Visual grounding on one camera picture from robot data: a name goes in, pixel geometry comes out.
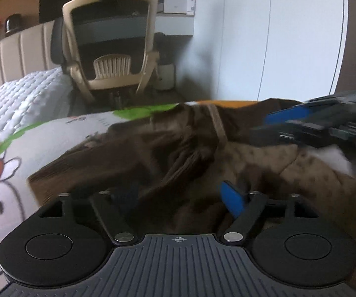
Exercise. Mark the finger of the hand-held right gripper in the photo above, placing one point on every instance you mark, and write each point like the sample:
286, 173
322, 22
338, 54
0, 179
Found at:
274, 134
284, 114

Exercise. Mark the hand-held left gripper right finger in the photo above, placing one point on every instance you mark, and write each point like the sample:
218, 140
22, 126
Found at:
232, 201

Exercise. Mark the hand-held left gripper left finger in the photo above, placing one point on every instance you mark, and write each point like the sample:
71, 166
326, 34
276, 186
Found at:
105, 205

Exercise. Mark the brown spotted-lining jacket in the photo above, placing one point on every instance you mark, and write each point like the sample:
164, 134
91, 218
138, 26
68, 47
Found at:
181, 161

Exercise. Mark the white wardrobe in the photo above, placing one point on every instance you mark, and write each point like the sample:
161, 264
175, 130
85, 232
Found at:
258, 37

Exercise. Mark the white cartoon printed blanket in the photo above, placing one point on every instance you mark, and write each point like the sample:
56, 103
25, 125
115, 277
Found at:
14, 173

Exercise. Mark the white trash bin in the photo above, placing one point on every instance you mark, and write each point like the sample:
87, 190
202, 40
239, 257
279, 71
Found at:
166, 77

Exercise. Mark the white quilted pillow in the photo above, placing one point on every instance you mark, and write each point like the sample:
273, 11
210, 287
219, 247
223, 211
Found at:
20, 99

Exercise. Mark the white desk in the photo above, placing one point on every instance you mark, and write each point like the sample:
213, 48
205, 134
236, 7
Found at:
175, 24

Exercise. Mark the beige padded headboard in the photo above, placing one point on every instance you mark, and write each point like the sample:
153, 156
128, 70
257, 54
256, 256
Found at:
17, 55

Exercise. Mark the beige mesh office chair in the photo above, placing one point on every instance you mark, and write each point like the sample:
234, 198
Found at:
110, 15

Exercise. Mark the black round pot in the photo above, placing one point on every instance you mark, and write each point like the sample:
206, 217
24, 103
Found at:
13, 23

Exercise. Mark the black monitor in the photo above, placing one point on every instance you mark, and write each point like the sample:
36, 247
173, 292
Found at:
54, 3

